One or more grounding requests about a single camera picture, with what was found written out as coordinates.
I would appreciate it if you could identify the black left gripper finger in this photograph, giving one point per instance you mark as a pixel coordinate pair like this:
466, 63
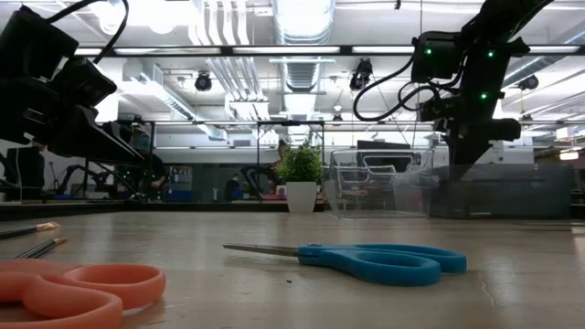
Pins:
100, 141

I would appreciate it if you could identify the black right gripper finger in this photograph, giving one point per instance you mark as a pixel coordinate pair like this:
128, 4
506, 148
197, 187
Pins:
468, 148

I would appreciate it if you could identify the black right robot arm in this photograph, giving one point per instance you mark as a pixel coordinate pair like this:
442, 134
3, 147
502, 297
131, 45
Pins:
484, 68

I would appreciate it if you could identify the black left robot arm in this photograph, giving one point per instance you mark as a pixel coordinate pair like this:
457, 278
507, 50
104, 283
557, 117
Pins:
32, 45

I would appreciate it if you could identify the person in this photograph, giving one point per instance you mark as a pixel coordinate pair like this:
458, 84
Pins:
157, 173
282, 151

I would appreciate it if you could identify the black ceiling spotlight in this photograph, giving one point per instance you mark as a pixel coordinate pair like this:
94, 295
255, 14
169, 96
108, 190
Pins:
203, 81
529, 83
361, 75

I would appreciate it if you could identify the smoky grey plastic bin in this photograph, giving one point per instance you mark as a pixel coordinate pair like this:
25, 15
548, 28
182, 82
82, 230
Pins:
525, 192

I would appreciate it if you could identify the blue storage cabinet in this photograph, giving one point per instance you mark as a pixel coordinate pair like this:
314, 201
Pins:
180, 192

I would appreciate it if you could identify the clear plastic bin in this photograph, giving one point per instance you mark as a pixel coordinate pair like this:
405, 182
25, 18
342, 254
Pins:
333, 201

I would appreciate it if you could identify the black overhead crossbar with lights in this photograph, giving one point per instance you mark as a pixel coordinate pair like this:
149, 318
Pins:
347, 50

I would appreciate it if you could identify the green plant in white pot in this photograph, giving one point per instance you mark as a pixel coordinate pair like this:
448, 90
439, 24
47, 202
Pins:
301, 196

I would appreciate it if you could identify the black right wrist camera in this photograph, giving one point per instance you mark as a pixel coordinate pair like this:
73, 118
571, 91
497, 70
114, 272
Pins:
436, 109

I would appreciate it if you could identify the black aluminium table frame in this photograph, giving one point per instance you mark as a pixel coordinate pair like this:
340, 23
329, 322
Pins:
183, 206

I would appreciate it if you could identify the black background rig frame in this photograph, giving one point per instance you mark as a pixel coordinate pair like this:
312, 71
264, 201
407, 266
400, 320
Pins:
258, 137

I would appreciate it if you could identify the silver ventilation duct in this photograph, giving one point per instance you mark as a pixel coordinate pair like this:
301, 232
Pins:
304, 73

